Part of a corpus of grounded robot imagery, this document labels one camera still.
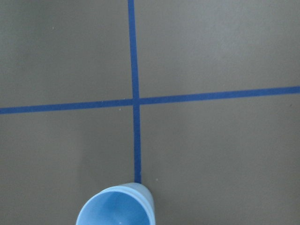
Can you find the light blue cup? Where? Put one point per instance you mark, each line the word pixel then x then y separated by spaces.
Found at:
pixel 140 193
pixel 111 207

